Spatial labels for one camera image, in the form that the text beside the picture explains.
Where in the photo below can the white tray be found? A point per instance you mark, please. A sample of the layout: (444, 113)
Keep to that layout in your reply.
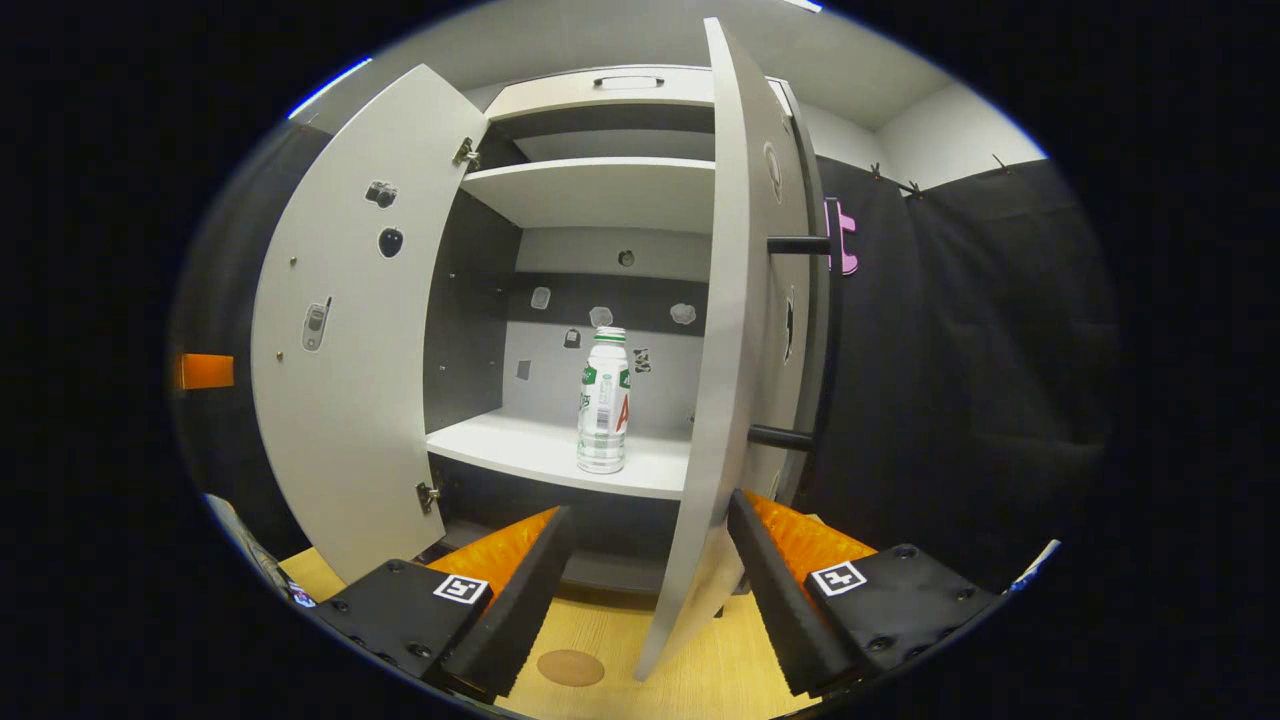
(1035, 565)

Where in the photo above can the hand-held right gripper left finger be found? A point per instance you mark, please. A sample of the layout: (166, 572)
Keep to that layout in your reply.
(525, 610)

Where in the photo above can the round brown disc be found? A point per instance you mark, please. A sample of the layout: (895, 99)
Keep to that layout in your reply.
(570, 668)

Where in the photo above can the white cabinet with dark interior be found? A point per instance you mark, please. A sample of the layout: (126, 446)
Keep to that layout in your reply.
(470, 320)

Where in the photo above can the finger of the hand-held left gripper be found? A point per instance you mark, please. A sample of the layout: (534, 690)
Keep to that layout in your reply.
(208, 371)

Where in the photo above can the clear plastic bottle green label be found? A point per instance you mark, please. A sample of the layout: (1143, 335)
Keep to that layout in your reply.
(604, 410)

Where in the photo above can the white cabinet shelf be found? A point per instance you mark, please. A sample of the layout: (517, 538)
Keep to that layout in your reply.
(530, 450)
(600, 195)

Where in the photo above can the black backdrop cloth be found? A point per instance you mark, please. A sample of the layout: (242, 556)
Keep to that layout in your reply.
(980, 380)

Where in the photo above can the white cabinet drawer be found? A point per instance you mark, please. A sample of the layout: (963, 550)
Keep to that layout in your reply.
(560, 95)

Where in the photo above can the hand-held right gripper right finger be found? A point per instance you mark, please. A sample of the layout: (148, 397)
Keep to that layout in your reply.
(780, 610)

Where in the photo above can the small printed object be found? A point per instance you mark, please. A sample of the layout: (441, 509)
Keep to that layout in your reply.
(265, 565)

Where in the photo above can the bright ceiling light panel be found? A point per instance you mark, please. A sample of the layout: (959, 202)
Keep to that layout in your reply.
(803, 5)

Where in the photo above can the white cabinet door with stickers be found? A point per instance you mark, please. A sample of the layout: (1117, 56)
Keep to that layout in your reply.
(340, 440)

